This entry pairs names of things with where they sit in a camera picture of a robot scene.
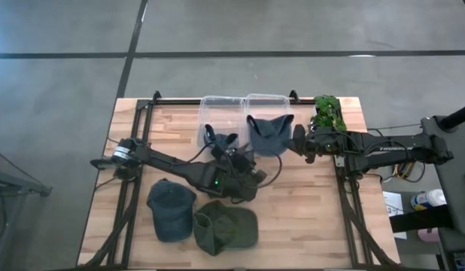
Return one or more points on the black desk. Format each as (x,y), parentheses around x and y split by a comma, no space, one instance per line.
(447,244)

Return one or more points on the navy blue denim cap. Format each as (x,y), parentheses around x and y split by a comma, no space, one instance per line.
(172,211)

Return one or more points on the olive green cap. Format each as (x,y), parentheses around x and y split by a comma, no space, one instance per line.
(228,229)

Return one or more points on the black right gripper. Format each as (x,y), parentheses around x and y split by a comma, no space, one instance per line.
(323,141)

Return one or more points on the white paper sheet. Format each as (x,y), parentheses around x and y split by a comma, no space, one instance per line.
(393,203)

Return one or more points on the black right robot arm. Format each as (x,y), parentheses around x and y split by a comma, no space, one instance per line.
(398,150)

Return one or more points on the pink object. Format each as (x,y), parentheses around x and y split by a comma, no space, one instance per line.
(429,235)

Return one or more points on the slate grey-blue cap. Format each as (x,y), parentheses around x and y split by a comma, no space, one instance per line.
(270,139)

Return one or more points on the white spray can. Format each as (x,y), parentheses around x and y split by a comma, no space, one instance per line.
(428,199)

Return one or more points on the black pole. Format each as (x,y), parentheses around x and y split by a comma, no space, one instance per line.
(458,116)

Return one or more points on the black metal table frame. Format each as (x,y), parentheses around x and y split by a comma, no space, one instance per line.
(142,124)

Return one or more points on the dark grey stand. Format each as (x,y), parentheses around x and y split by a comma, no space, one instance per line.
(18,180)

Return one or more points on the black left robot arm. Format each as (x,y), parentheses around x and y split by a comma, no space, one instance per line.
(168,165)

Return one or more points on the clear plastic bin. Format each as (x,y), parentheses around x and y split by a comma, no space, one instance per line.
(221,113)
(266,103)

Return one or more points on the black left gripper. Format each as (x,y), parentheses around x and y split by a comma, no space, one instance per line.
(232,160)

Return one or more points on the green plant in white pot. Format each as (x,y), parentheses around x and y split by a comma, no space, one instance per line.
(328,113)

